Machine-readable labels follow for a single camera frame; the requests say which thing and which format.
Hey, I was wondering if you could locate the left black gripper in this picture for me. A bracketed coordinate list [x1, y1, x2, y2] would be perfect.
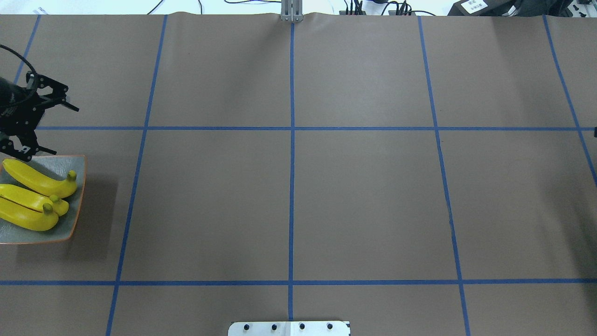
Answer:
[0, 72, 80, 161]

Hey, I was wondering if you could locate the yellow banana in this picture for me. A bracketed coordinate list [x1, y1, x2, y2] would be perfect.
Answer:
[0, 184, 69, 216]
[0, 198, 58, 231]
[2, 159, 77, 198]

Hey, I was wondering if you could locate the square grey orange-rimmed plate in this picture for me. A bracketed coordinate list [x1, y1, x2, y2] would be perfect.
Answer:
[0, 155, 87, 245]

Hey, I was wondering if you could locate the brown paper table cover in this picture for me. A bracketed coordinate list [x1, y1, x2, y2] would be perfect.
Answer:
[1, 13, 596, 336]

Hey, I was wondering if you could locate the black robot cable left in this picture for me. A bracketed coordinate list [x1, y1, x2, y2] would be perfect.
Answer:
[0, 44, 38, 112]

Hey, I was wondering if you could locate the aluminium frame post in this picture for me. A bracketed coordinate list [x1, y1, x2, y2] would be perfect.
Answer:
[280, 0, 304, 23]

